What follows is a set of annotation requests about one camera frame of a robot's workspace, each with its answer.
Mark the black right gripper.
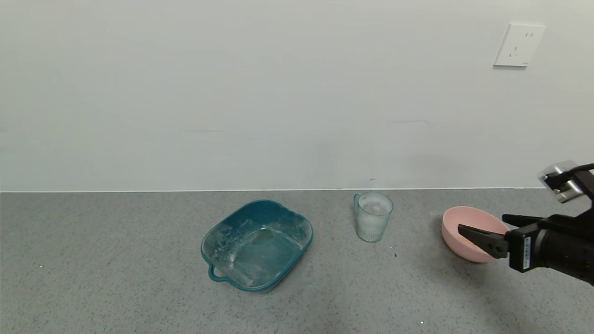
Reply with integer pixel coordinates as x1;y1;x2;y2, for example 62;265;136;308
458;213;594;286

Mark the clear ribbed plastic cup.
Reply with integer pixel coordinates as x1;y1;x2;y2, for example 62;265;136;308
354;192;394;243

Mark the pink bowl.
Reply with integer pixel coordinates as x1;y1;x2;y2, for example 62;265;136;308
441;206;510;263

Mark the teal plastic tray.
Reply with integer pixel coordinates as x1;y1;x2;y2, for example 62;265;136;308
200;199;314;293

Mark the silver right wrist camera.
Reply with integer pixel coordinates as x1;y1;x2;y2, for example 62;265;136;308
538;161;594;204

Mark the black camera cable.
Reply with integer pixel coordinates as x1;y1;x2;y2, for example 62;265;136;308
556;163;594;179

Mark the white wall socket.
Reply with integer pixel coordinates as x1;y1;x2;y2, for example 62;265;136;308
493;24;546;68

